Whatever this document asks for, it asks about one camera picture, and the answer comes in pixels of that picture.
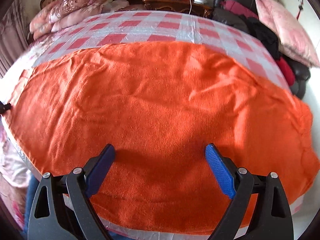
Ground pink pillow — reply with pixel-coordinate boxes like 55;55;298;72
255;0;319;67

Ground black garment on sofa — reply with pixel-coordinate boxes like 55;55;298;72
240;15;281;61

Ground floral folded quilt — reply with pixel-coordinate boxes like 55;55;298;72
29;0;113;40

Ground magenta garment on sofa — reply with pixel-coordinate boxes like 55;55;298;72
221;0;296;87

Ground dark wooden nightstand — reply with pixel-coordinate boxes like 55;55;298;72
143;0;213;18

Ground pink curtain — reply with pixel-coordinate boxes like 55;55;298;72
0;0;29;78

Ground orange fleece pants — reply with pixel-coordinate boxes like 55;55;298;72
4;42;319;235

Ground white charger cable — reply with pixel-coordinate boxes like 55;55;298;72
188;0;208;16

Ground pink checkered bed sheet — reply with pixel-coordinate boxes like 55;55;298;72
0;10;304;240

